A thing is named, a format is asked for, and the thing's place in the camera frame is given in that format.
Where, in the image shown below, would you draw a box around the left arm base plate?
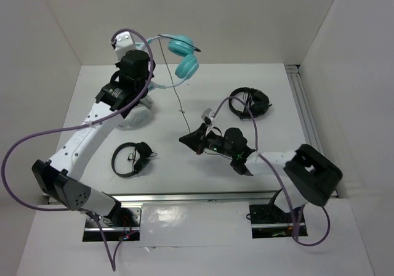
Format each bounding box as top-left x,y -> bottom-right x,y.
82,203 -> 142,242

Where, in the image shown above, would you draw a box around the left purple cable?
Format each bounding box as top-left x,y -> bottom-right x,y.
1,28 -> 155,272

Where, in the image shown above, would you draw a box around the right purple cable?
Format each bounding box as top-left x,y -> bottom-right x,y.
211,96 -> 331,246

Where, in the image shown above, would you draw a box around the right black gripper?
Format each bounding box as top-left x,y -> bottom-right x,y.
180,123 -> 236,158

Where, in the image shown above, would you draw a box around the small black grey headphones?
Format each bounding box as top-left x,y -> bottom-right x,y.
111,142 -> 158,179

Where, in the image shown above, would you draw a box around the aluminium front rail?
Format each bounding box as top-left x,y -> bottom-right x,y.
113,190 -> 276,203

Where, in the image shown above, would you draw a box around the white grey gaming headset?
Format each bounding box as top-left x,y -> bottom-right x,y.
118,95 -> 154,130

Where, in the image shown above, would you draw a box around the teal cat-ear headphones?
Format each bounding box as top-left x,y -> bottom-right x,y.
147,34 -> 201,91

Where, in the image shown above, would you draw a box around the aluminium side rail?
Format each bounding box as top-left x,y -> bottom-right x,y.
284,65 -> 324,154

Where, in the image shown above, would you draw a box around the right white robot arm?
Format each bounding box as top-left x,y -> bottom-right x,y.
179,124 -> 343,222

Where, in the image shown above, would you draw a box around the purple cable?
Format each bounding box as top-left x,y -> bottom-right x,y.
1,28 -> 155,272
211,96 -> 331,246

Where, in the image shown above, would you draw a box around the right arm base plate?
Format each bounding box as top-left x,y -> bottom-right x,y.
246,203 -> 294,239

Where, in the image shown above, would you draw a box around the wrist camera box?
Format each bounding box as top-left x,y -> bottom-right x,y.
201,108 -> 214,135
111,31 -> 135,61

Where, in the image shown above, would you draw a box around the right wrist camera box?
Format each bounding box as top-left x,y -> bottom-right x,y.
201,108 -> 214,135

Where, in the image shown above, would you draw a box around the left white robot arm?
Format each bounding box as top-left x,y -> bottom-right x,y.
32,50 -> 153,226

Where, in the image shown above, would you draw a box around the black over-ear headphones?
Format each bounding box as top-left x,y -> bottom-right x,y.
228,87 -> 272,120

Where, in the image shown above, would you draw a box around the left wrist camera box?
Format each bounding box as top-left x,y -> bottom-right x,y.
111,31 -> 135,61

